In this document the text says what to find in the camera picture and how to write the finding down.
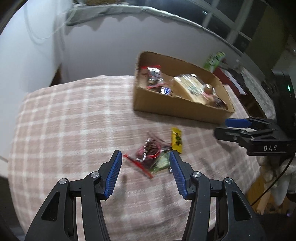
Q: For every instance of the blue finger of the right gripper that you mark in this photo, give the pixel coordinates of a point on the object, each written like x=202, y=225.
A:
x=228, y=134
x=238, y=123

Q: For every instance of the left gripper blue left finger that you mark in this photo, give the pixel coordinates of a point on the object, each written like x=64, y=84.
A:
x=109, y=172

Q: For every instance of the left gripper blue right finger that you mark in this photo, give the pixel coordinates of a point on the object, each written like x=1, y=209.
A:
x=182, y=174

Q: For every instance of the large cracker pack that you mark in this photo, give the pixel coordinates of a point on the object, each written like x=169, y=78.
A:
x=192, y=88

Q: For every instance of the red clear candy wrapper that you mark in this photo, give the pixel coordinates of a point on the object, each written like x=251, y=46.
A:
x=154, y=76

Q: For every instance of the green snack packet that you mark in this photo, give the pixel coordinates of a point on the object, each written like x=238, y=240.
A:
x=161, y=163

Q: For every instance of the yellow snack packet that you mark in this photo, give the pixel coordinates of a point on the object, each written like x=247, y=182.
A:
x=176, y=140

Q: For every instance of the red dark snack packet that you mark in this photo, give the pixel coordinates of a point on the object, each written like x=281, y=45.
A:
x=145, y=156

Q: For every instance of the white lace tablecloth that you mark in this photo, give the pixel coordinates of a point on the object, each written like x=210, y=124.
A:
x=258, y=92

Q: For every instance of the red storage box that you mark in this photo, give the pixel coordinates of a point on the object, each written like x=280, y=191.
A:
x=227, y=79

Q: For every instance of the green paper bag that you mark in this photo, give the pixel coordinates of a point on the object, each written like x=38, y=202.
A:
x=213, y=61

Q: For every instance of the open cardboard box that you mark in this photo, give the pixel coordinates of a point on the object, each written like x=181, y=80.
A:
x=170, y=86

